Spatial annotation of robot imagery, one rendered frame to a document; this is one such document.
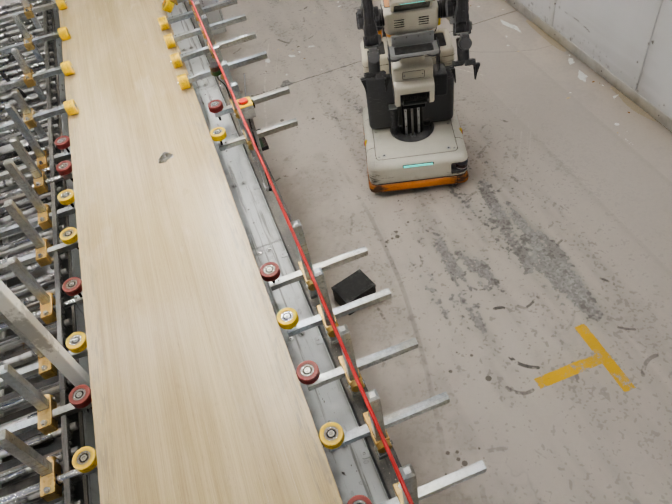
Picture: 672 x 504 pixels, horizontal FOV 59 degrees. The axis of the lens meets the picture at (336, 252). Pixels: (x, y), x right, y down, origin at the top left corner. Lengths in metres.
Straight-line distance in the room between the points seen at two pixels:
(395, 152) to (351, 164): 0.49
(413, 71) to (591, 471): 2.15
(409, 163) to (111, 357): 2.13
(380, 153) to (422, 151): 0.26
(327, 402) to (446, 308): 1.17
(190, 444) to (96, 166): 1.66
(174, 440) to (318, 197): 2.24
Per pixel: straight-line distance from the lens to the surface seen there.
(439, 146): 3.78
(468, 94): 4.68
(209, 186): 2.85
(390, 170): 3.70
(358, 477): 2.23
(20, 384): 2.33
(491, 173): 4.02
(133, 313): 2.49
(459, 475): 2.01
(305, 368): 2.10
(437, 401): 2.09
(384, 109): 3.82
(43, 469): 2.32
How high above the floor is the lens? 2.72
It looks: 49 degrees down
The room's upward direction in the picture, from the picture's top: 12 degrees counter-clockwise
